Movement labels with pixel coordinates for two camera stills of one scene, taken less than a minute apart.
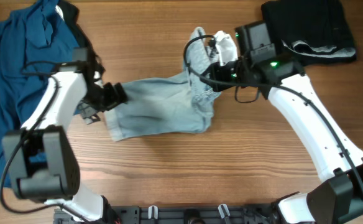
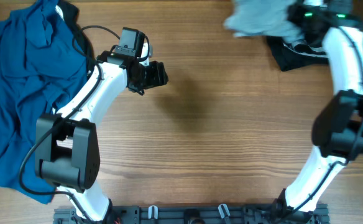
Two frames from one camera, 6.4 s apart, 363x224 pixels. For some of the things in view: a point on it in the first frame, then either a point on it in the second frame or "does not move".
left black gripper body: (102, 99) to (148, 76)
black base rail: (220, 214) does not move
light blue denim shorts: (179, 104) to (251, 18)
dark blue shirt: (28, 42) does not move
